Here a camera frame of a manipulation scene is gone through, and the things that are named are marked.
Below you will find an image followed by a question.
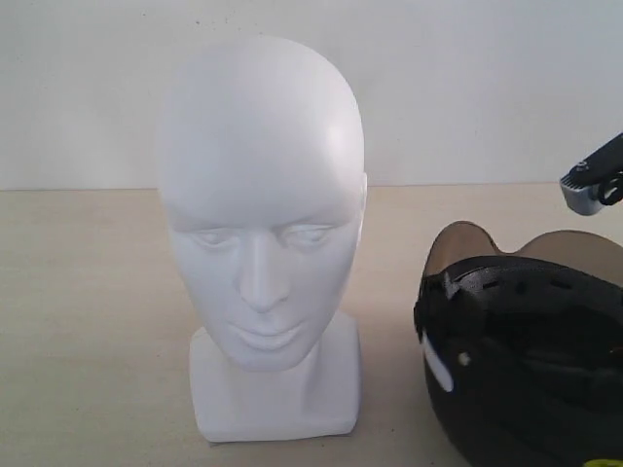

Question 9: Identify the black helmet with tinted visor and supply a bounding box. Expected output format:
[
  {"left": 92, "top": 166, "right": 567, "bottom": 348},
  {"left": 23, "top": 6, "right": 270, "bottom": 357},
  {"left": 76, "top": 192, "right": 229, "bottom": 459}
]
[{"left": 414, "top": 221, "right": 622, "bottom": 466}]

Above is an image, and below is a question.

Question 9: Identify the white mannequin head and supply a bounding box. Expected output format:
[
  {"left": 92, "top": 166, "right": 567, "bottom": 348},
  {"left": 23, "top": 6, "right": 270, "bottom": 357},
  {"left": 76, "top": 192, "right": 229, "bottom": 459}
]
[{"left": 157, "top": 36, "right": 367, "bottom": 443}]

